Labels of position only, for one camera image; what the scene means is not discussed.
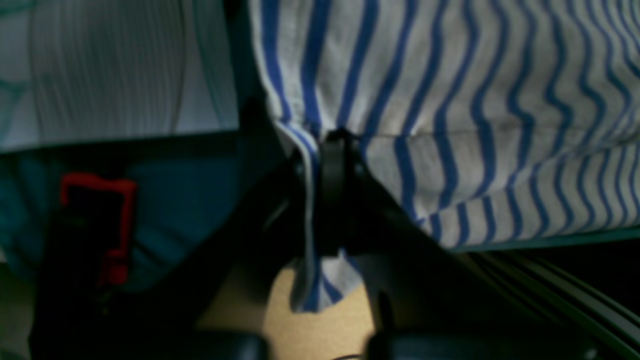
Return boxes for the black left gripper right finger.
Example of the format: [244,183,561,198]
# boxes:
[317,129,531,337]

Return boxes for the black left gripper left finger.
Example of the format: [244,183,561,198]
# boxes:
[115,155,306,339]

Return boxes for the blue white striped T-shirt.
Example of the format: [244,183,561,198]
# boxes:
[247,0,640,313]

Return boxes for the teal table cloth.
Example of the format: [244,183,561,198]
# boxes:
[0,135,640,296]

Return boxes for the orange black clamp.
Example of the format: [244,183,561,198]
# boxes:
[36,172,138,322]

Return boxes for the open leaf print booklet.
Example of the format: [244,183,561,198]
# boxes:
[0,0,239,153]

